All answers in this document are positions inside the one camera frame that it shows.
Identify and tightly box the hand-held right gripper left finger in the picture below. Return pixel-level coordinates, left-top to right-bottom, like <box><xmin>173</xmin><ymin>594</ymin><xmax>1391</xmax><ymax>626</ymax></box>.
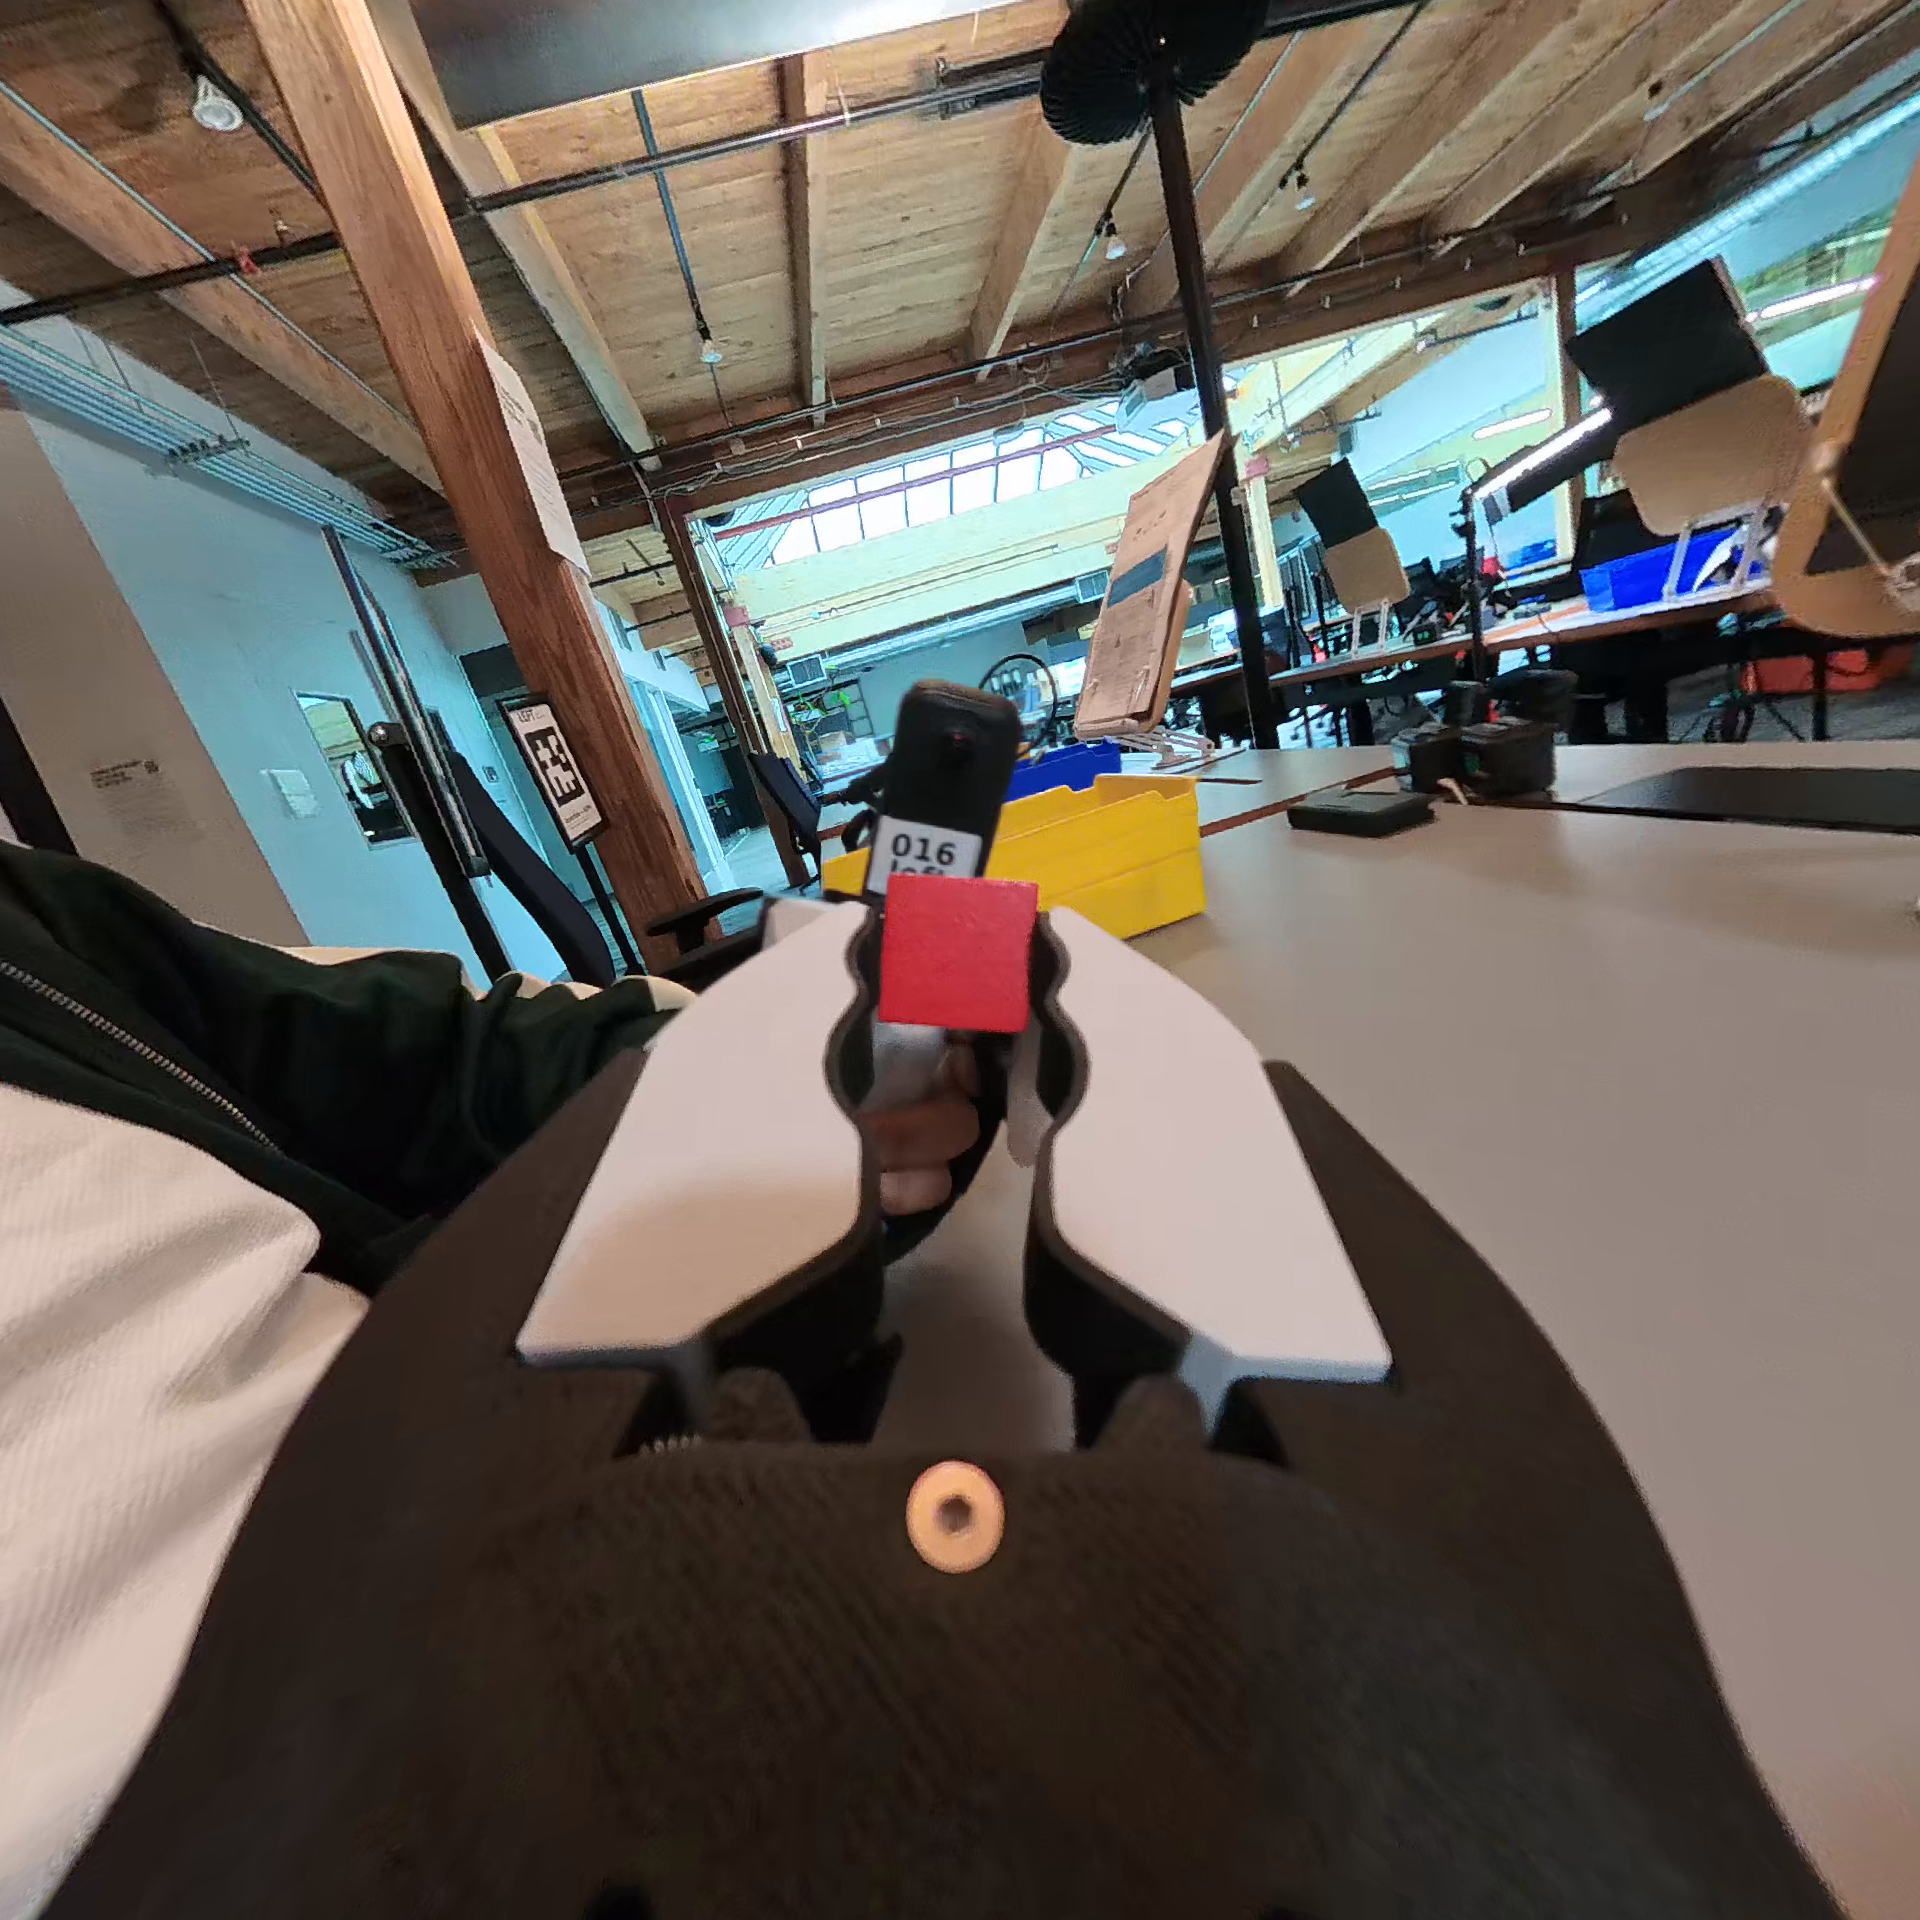
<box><xmin>511</xmin><ymin>902</ymin><xmax>902</xmax><ymax>1445</ymax></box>

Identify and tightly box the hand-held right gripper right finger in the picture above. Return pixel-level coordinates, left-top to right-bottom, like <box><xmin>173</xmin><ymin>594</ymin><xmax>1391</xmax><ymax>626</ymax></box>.
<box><xmin>1023</xmin><ymin>904</ymin><xmax>1396</xmax><ymax>1449</ymax></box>

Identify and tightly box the small red cube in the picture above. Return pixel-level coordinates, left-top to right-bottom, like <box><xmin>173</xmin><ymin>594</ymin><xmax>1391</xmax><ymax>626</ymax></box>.
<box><xmin>877</xmin><ymin>878</ymin><xmax>1040</xmax><ymax>1034</ymax></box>

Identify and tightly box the yellow plastic bin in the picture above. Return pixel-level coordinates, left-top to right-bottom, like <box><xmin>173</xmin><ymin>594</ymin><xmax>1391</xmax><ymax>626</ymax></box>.
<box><xmin>823</xmin><ymin>773</ymin><xmax>1207</xmax><ymax>944</ymax></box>

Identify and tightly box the person's left forearm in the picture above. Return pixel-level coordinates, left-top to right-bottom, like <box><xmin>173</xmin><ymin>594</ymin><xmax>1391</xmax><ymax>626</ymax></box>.
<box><xmin>286</xmin><ymin>942</ymin><xmax>703</xmax><ymax>1299</ymax></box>

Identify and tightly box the grey desk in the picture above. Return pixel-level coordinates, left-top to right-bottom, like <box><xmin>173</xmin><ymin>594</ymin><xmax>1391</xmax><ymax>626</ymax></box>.
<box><xmin>900</xmin><ymin>738</ymin><xmax>1920</xmax><ymax>1920</ymax></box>

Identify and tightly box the black desk mat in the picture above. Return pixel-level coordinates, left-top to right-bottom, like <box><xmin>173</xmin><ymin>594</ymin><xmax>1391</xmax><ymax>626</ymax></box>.
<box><xmin>1551</xmin><ymin>766</ymin><xmax>1920</xmax><ymax>838</ymax></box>

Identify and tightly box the person's left hand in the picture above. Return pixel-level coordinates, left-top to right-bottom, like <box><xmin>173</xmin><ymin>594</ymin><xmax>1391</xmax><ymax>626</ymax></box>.
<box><xmin>862</xmin><ymin>1043</ymin><xmax>984</xmax><ymax>1221</ymax></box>

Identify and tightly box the blue plastic bin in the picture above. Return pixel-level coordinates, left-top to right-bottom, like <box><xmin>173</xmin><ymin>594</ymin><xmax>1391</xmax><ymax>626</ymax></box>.
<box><xmin>1576</xmin><ymin>544</ymin><xmax>1742</xmax><ymax>616</ymax></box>
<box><xmin>1005</xmin><ymin>738</ymin><xmax>1124</xmax><ymax>805</ymax></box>

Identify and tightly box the brown cardboard sign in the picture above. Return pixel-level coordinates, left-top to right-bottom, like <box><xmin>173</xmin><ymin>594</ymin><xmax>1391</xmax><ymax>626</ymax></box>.
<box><xmin>1071</xmin><ymin>432</ymin><xmax>1234</xmax><ymax>736</ymax></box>

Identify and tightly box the framed marker poster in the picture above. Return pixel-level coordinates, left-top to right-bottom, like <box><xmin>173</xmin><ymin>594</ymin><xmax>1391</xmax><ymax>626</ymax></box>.
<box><xmin>497</xmin><ymin>694</ymin><xmax>607</xmax><ymax>857</ymax></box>

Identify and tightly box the black framed display panel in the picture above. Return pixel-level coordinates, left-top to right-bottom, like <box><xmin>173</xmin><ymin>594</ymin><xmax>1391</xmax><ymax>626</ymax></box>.
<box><xmin>321</xmin><ymin>526</ymin><xmax>518</xmax><ymax>985</ymax></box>

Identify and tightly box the black metal pole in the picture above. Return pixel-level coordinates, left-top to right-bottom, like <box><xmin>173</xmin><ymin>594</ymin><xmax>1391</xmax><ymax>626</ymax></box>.
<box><xmin>1040</xmin><ymin>0</ymin><xmax>1280</xmax><ymax>750</ymax></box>

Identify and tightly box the cardboard backed board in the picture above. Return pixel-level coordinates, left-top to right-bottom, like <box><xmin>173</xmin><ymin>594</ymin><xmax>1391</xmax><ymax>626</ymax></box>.
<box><xmin>1568</xmin><ymin>259</ymin><xmax>1824</xmax><ymax>536</ymax></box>
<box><xmin>1294</xmin><ymin>457</ymin><xmax>1412</xmax><ymax>608</ymax></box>

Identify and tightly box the white paper notice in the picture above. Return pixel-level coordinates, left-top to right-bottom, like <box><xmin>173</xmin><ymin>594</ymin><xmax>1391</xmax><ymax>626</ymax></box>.
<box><xmin>478</xmin><ymin>336</ymin><xmax>594</xmax><ymax>579</ymax></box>

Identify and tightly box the black charging dock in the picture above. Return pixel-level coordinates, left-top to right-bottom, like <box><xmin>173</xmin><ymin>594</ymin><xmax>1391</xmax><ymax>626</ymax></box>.
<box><xmin>1391</xmin><ymin>675</ymin><xmax>1576</xmax><ymax>800</ymax></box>

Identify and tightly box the wooden pillar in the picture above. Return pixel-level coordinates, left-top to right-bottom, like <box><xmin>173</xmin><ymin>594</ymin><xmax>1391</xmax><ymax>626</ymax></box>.
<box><xmin>246</xmin><ymin>0</ymin><xmax>706</xmax><ymax>962</ymax></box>

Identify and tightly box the person's dark green jacket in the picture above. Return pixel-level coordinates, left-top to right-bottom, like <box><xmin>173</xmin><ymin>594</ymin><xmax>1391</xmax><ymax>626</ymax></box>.
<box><xmin>0</xmin><ymin>840</ymin><xmax>495</xmax><ymax>1174</ymax></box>

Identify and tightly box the person's white shirt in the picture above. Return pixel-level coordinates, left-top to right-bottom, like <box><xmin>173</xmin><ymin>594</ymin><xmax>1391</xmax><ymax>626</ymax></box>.
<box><xmin>0</xmin><ymin>1080</ymin><xmax>376</xmax><ymax>1913</ymax></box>

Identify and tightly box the black board with wooden back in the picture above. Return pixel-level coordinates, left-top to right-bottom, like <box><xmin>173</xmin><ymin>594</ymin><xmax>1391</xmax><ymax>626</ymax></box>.
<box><xmin>1768</xmin><ymin>181</ymin><xmax>1920</xmax><ymax>640</ymax></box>

